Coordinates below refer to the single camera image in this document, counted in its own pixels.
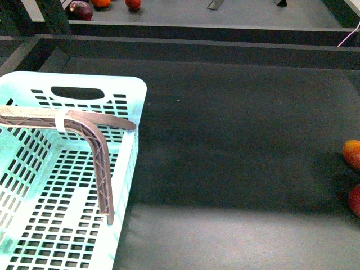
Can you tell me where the brown lattice right gripper finger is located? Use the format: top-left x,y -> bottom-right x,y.
73,110 -> 137,131

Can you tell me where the brown lattice left gripper finger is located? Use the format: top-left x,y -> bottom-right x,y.
65,110 -> 114,225

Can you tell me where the light blue plastic basket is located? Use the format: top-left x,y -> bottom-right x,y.
1,71 -> 147,269

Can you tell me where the red apple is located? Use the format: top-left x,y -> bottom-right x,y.
348,184 -> 360,217

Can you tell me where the dark purple eggplant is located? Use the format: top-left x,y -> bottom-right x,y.
69,1 -> 93,21

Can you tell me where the grey metal shelf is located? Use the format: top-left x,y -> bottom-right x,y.
0,0 -> 360,51

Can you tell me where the orange fruit on shelf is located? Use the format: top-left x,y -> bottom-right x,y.
91,0 -> 111,8

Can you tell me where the red tomato on shelf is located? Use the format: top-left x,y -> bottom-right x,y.
124,0 -> 141,11

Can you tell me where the red orange mango fruit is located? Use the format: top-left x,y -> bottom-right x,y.
343,139 -> 359,170

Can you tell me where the white thin cable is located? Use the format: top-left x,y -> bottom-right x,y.
337,22 -> 360,48

